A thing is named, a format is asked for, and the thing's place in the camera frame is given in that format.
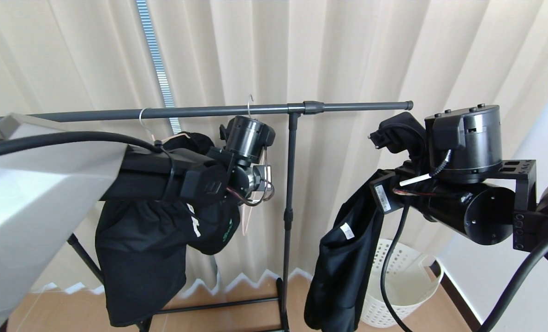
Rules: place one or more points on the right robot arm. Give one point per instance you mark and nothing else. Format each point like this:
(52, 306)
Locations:
(467, 143)

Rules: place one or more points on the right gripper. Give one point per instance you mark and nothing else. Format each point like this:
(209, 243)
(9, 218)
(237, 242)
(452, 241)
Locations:
(477, 216)

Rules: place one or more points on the black clothes rack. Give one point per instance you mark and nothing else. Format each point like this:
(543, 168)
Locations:
(348, 107)

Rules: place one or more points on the black garment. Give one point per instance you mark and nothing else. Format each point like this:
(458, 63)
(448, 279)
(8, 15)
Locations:
(343, 276)

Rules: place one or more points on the black shorts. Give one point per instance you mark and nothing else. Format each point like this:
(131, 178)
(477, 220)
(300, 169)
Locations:
(140, 258)

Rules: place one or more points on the pink clothes hanger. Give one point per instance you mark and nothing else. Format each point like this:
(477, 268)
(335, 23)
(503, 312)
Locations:
(140, 121)
(248, 107)

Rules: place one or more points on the white laundry basket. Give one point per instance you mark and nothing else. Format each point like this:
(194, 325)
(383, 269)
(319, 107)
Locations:
(412, 281)

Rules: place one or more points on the beige curtain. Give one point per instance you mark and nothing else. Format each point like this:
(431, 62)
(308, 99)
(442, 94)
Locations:
(371, 46)

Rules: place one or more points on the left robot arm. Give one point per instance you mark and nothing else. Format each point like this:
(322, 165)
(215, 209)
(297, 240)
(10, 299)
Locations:
(34, 207)

